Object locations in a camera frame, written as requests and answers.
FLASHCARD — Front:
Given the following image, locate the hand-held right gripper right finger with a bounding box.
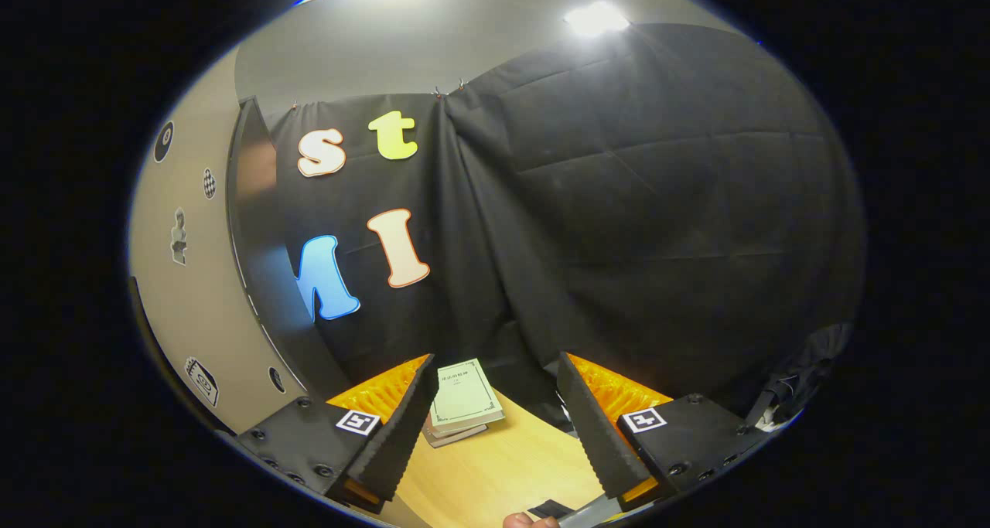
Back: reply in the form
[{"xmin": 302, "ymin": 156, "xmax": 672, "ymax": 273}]
[{"xmin": 554, "ymin": 352, "xmax": 782, "ymax": 513}]

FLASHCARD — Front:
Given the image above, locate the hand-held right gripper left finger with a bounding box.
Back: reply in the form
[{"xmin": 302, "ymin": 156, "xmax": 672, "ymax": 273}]
[{"xmin": 219, "ymin": 354, "xmax": 440, "ymax": 513}]

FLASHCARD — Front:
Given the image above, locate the brown book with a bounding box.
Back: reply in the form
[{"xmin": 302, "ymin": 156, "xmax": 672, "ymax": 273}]
[{"xmin": 422, "ymin": 416, "xmax": 490, "ymax": 449}]

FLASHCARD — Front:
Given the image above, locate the pale green book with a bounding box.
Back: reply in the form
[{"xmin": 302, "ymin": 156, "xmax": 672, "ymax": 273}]
[{"xmin": 429, "ymin": 358, "xmax": 506, "ymax": 438}]

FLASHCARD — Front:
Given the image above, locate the black backdrop cloth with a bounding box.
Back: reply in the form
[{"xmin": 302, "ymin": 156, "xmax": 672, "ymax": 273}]
[{"xmin": 263, "ymin": 22, "xmax": 867, "ymax": 428}]

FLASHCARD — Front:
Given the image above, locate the dark bundle with white cable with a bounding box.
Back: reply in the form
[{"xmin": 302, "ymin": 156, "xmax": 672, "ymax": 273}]
[{"xmin": 746, "ymin": 323, "xmax": 852, "ymax": 434}]

